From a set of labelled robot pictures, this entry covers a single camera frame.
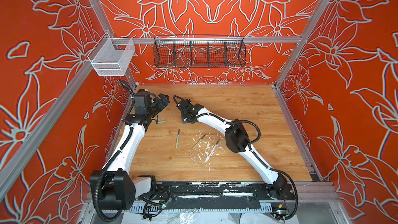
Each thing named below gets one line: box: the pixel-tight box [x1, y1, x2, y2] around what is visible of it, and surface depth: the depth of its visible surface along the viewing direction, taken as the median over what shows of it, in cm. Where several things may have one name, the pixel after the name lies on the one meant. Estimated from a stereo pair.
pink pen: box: [208, 138, 221, 158], surface depth 87 cm
